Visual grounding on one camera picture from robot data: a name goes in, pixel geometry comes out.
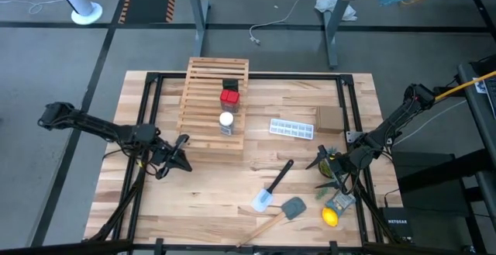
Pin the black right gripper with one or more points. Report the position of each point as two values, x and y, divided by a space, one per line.
341 166

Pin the white ice cube tray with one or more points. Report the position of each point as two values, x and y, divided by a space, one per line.
288 128

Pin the black aluminium table frame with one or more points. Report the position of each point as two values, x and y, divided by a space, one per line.
149 92

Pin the black Netgear network switch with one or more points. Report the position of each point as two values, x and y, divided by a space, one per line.
397 224

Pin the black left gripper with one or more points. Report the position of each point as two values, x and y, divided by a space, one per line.
164 156

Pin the black side desk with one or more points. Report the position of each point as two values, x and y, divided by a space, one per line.
478 111

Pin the red block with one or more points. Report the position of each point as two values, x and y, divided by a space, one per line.
229 97

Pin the black hazard-striped floor mat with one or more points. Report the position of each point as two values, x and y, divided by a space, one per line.
147 7

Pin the white cloth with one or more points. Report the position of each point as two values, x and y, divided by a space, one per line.
333 5

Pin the bagel seasoning jar white lid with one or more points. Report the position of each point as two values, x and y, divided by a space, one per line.
226 119

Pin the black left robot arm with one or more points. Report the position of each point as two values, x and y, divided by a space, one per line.
97 125

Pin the wooden slatted shelf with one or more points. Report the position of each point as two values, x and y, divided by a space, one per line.
201 92

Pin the dark green black pepper tin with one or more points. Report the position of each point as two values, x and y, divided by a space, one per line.
230 83

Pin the blue snack packet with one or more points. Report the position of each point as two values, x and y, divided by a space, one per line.
341 202

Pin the succulent plant in black pot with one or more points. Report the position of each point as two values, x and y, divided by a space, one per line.
324 169

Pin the brown cardboard box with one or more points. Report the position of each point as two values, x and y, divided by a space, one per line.
329 119

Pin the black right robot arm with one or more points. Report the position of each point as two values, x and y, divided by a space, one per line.
391 123

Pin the yellow lemon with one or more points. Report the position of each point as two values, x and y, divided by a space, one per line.
330 217

